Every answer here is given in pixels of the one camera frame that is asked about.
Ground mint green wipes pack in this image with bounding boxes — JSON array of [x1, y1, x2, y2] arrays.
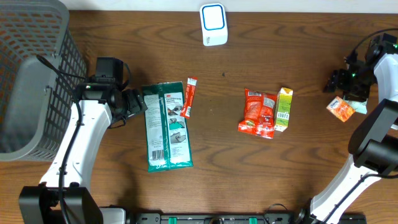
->
[[343, 96, 368, 114]]

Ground orange Kleenex tissue pack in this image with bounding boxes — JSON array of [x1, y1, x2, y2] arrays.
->
[[326, 96, 355, 122]]

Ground green tea drink carton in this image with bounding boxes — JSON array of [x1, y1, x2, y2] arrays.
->
[[274, 88, 293, 132]]

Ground red Nestle sachet stick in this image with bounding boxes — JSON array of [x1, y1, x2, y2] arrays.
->
[[180, 77, 198, 119]]

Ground green 3M gloves pack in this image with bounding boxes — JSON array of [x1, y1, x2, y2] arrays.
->
[[142, 82, 193, 172]]

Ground red snack bag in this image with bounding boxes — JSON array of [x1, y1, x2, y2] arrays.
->
[[238, 88, 277, 139]]

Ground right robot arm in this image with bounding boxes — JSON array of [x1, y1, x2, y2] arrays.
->
[[296, 28, 397, 224]]

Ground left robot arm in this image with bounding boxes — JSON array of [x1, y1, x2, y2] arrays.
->
[[19, 83, 147, 223]]

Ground white barcode scanner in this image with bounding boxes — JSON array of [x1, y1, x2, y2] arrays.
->
[[200, 3, 228, 47]]

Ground grey plastic basket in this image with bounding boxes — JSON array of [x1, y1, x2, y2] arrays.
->
[[1, 1, 87, 161]]

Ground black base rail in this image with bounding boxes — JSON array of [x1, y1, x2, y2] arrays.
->
[[126, 212, 368, 224]]

